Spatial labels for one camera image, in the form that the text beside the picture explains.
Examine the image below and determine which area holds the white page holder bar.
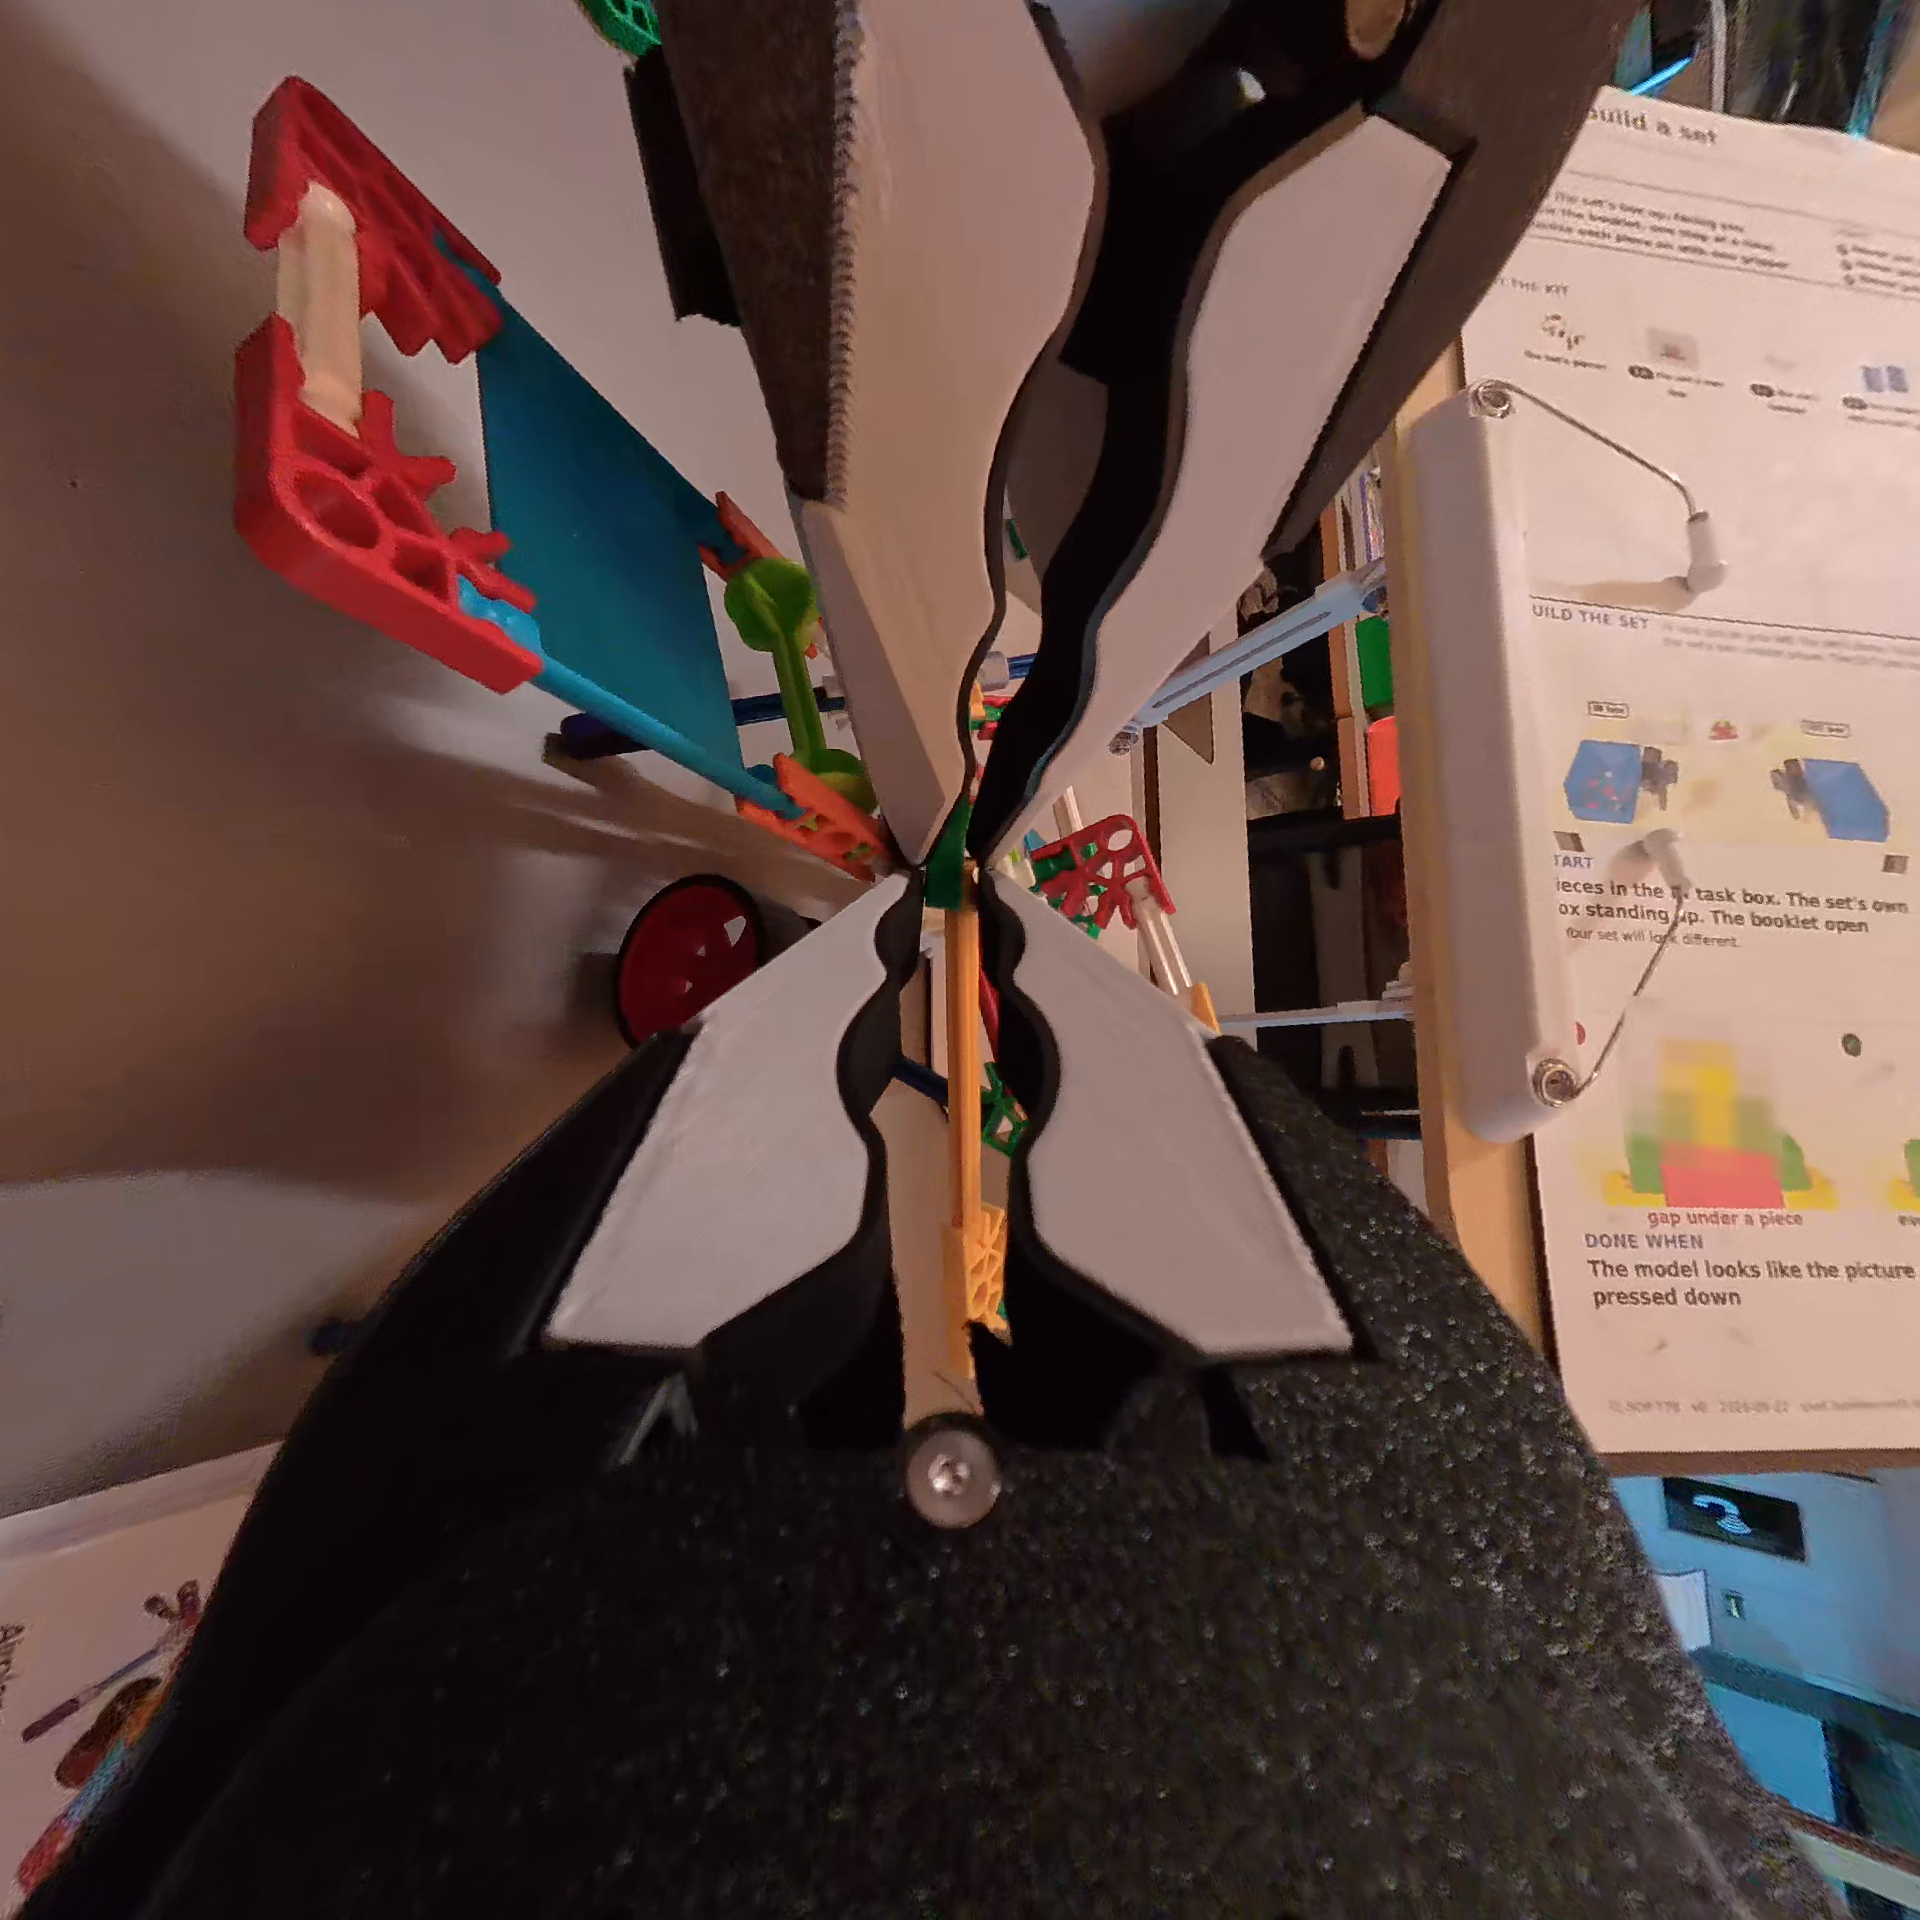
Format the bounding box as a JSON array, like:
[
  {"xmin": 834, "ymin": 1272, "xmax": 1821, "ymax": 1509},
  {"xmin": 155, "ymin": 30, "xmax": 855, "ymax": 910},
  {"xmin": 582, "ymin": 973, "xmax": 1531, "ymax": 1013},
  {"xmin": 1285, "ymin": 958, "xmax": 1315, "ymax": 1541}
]
[{"xmin": 1394, "ymin": 382, "xmax": 1597, "ymax": 1147}]

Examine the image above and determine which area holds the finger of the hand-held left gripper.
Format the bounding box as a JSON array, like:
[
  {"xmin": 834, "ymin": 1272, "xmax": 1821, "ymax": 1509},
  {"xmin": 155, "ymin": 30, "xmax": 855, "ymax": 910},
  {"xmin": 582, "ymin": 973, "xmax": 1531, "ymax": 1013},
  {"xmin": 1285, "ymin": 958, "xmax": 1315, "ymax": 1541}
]
[
  {"xmin": 967, "ymin": 113, "xmax": 1480, "ymax": 868},
  {"xmin": 787, "ymin": 0, "xmax": 1104, "ymax": 872}
]

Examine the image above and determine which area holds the yellow rod with connector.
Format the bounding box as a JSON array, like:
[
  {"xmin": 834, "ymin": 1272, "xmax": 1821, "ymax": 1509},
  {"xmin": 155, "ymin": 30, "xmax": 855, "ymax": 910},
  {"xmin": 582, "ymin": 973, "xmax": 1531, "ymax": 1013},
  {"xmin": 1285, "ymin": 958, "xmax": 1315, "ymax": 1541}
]
[{"xmin": 936, "ymin": 896, "xmax": 1014, "ymax": 1344}]

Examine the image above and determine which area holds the colourful construction toy model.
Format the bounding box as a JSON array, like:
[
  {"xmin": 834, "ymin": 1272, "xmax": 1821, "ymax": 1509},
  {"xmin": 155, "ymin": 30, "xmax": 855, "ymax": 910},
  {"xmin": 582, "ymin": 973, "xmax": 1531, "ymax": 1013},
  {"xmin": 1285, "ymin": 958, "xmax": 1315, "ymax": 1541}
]
[{"xmin": 232, "ymin": 75, "xmax": 1224, "ymax": 1165}]

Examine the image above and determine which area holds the white instruction booklet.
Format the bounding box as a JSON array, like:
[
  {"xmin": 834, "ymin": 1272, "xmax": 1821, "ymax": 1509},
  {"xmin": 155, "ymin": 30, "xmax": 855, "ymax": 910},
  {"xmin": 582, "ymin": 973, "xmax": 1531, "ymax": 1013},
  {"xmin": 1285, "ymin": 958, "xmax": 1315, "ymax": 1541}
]
[{"xmin": 0, "ymin": 1447, "xmax": 289, "ymax": 1920}]

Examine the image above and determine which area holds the wire page clip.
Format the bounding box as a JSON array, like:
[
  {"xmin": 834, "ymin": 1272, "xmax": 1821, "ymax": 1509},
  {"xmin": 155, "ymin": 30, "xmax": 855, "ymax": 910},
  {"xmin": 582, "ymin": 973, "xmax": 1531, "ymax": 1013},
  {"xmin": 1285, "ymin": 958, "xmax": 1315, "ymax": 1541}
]
[
  {"xmin": 1476, "ymin": 378, "xmax": 1730, "ymax": 607},
  {"xmin": 1543, "ymin": 829, "xmax": 1698, "ymax": 1105}
]

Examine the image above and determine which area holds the wooden stand board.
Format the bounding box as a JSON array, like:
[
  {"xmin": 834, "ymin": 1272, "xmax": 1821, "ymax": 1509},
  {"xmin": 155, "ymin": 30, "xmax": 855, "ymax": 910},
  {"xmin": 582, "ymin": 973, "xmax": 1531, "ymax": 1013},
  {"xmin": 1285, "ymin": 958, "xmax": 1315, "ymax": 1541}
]
[{"xmin": 1376, "ymin": 336, "xmax": 1920, "ymax": 1481}]

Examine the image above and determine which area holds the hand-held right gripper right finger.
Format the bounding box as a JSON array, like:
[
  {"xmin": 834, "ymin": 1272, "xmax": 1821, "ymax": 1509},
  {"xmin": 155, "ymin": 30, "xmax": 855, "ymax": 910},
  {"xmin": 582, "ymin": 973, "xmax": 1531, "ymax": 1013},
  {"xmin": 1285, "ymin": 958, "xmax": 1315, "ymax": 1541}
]
[{"xmin": 978, "ymin": 871, "xmax": 1361, "ymax": 1369}]

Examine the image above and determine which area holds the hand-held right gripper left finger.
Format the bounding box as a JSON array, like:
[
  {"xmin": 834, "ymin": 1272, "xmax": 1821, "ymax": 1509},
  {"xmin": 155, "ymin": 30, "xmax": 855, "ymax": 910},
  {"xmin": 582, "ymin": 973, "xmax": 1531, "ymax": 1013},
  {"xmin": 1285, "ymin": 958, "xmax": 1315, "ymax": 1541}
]
[{"xmin": 541, "ymin": 872, "xmax": 925, "ymax": 1365}]

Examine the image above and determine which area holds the white instruction sheet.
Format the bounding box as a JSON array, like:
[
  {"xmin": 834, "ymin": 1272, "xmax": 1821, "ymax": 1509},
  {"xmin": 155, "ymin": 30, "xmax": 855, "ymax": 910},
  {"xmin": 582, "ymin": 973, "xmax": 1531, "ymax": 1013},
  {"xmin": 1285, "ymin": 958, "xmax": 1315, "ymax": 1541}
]
[{"xmin": 1462, "ymin": 82, "xmax": 1920, "ymax": 1461}]

